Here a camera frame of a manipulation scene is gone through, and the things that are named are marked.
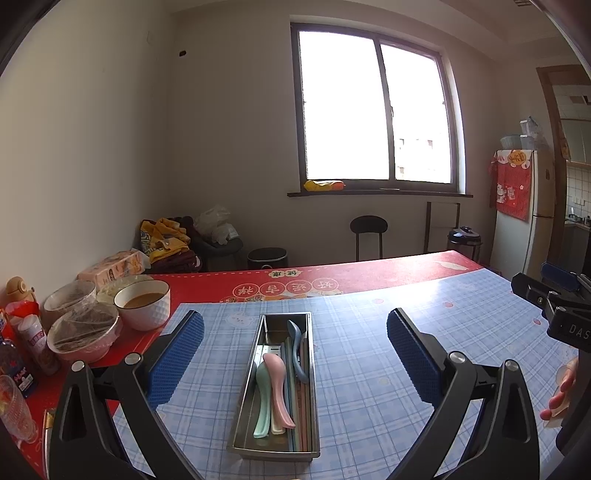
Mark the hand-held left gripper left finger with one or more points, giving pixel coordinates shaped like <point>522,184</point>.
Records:
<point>178,360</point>

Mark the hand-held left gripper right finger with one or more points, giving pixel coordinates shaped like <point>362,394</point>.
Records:
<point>411,355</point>

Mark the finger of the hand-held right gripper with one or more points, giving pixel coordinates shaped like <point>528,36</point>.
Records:
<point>561,273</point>
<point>531,290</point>

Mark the pink spoon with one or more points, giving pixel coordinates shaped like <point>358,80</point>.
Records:
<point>274,369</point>

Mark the green spoon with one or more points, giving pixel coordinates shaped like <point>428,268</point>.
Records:
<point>261,415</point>

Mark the cream spoon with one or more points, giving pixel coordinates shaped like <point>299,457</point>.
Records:
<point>276,424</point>

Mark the blue spoon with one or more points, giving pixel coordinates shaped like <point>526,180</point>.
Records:
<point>294,330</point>

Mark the metal utensil tray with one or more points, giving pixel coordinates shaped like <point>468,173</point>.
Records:
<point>272,452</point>

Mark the pink chopstick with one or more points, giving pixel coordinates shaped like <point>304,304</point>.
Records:
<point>304,441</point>

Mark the blue chopstick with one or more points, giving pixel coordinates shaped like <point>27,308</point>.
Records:
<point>292,441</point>

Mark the person's right forearm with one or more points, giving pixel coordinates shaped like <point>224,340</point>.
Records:
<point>577,443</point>

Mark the person's right hand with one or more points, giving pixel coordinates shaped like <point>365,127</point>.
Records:
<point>565,392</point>

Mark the white refrigerator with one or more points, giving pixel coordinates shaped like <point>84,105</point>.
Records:
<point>540,240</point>

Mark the plaid printed tablecloth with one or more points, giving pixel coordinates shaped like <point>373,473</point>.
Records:
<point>369,323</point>

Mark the white dimpled bowl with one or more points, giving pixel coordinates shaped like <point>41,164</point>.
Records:
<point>147,314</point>

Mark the black pressure cooker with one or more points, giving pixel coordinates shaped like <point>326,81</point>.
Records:
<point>464,237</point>

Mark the clear plastic bag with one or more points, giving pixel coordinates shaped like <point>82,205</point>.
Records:
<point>83,344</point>

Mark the red printed cloth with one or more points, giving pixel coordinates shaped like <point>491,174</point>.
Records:
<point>512,189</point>

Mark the maroon cloth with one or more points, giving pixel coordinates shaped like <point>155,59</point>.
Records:
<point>180,261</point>

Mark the orange tissue packet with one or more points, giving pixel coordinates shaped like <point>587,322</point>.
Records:
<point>115,266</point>

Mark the dark grey chair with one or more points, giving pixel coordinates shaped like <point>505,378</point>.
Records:
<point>221,254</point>

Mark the plastic-covered bowl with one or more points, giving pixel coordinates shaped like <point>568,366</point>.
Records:
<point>69,300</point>

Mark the yellow printed cloth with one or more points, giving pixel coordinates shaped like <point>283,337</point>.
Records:
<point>161,235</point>

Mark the black trash bin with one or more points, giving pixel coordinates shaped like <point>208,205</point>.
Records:
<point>267,258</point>

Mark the black stool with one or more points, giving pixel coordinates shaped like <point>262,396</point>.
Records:
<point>368,225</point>

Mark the clear plastic container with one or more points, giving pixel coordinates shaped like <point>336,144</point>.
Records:
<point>510,142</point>
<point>531,131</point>

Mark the white plastic bag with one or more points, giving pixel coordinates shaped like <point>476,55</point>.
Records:
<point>214,221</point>

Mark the white cup with red label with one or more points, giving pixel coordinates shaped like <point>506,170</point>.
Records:
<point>34,339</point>

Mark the dark windowsill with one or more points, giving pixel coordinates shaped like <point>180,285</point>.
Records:
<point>369,194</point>

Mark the clear bottle with blue label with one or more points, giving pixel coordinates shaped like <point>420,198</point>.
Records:
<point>11,369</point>

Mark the glass tumbler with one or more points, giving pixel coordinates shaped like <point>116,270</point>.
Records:
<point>14,410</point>

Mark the tan water bottle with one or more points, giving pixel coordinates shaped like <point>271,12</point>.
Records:
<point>18,288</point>

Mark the window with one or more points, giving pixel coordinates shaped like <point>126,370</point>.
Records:
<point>341,106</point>

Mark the kitchen wall cabinet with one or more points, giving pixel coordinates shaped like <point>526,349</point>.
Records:
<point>577,138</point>

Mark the wooden door frame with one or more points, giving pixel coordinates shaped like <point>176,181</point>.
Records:
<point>549,115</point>

